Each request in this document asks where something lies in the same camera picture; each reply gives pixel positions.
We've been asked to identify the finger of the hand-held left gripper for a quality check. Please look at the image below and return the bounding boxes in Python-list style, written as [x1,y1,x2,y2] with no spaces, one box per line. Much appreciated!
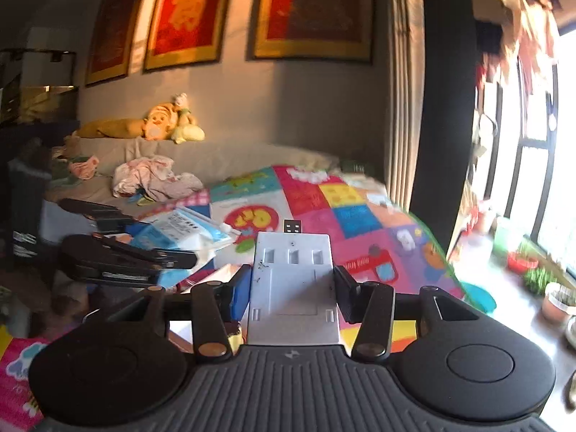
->
[58,198,141,233]
[59,234,199,287]

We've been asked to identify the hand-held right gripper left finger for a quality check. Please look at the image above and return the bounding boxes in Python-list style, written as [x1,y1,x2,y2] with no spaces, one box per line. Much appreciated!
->
[112,265,253,363]

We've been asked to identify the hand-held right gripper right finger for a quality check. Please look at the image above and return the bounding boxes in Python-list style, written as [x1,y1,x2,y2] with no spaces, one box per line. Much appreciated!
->
[333,265,481,361]

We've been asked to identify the white plastic device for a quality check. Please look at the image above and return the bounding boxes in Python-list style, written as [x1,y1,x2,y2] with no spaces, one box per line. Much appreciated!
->
[247,220,342,346]

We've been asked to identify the blue white wet wipes packet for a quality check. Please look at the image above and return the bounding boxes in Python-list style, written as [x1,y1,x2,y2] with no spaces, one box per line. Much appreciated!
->
[130,208,242,289]

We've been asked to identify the small pink cloth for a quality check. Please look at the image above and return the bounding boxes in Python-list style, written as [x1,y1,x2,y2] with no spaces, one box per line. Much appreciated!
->
[67,155,100,181]

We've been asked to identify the pile of pale clothes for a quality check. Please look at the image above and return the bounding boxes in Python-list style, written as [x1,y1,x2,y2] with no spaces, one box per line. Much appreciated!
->
[112,155,204,202]

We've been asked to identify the colourful cartoon play mat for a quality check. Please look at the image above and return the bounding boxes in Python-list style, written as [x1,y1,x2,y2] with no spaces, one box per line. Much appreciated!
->
[0,164,469,419]

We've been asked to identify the yellow monkey plush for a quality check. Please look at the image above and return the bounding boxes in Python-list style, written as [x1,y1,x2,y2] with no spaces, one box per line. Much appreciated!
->
[72,103,181,141]

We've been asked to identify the glass display cabinet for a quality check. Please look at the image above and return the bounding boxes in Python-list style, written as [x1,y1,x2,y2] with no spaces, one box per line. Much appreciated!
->
[0,49,80,127]

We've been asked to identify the orange stuffed doll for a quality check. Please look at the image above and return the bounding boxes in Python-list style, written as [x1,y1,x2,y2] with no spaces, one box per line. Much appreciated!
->
[171,93,206,145]

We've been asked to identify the grey sofa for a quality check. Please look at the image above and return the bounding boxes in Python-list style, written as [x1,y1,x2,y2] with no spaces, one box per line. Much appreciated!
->
[45,137,340,217]

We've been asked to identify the blue plastic basin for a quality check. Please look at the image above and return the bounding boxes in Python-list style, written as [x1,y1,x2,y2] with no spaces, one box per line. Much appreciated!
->
[459,281,496,314]

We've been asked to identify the green plastic container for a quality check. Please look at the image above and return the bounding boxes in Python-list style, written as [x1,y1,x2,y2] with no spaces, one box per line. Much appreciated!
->
[492,216,525,257]

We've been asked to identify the red pot with grass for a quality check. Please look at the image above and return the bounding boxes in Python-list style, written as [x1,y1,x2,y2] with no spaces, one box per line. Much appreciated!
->
[508,240,541,273]

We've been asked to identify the gold framed red picture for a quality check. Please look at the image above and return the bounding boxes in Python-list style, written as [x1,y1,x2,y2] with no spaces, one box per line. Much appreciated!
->
[143,0,235,73]
[247,0,374,64]
[85,0,151,87]

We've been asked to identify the dark curtain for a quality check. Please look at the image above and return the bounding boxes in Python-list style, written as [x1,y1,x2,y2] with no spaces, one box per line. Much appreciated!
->
[409,0,478,259]

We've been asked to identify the tray of green grass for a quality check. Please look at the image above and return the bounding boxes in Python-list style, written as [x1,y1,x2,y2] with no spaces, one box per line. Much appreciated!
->
[524,267,557,296]

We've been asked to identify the beige pleated curtain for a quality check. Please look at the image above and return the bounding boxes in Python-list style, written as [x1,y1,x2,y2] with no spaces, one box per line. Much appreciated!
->
[382,0,426,212]

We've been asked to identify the potted plant in pale pot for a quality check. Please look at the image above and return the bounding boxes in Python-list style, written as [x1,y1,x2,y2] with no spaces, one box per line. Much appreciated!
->
[541,283,576,323]

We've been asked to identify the hanging laundry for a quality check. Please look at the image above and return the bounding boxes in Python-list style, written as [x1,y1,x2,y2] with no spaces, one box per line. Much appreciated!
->
[470,0,564,82]

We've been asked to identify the black window frame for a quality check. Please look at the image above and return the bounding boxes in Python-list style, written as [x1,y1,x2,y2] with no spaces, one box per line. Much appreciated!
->
[499,54,576,280]

